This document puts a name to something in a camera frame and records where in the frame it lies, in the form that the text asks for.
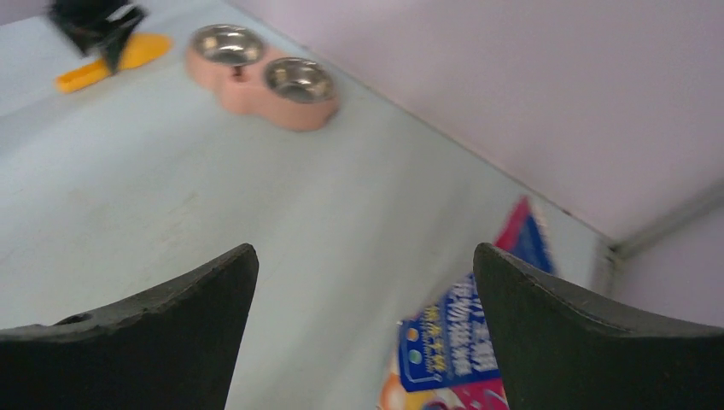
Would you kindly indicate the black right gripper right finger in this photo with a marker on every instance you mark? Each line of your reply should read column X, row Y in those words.
column 561, row 346

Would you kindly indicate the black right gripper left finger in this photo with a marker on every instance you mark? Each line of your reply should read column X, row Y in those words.
column 172, row 346

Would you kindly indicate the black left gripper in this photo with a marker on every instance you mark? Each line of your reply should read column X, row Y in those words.
column 103, row 26

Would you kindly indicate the yellow plastic food scoop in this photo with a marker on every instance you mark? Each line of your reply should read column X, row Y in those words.
column 143, row 48

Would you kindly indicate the colourful cat food bag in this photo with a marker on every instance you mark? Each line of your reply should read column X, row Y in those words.
column 444, row 356

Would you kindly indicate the pink double pet feeder base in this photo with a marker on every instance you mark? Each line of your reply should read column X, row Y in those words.
column 242, row 90

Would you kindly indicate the left steel bowl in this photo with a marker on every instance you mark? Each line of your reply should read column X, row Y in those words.
column 227, row 44

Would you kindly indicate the steel bowl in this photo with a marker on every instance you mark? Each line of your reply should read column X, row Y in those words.
column 299, row 80
column 227, row 44

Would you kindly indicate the right steel bowl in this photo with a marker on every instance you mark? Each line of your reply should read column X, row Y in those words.
column 299, row 80

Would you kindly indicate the aluminium corner post right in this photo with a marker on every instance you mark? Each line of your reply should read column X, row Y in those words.
column 691, row 210

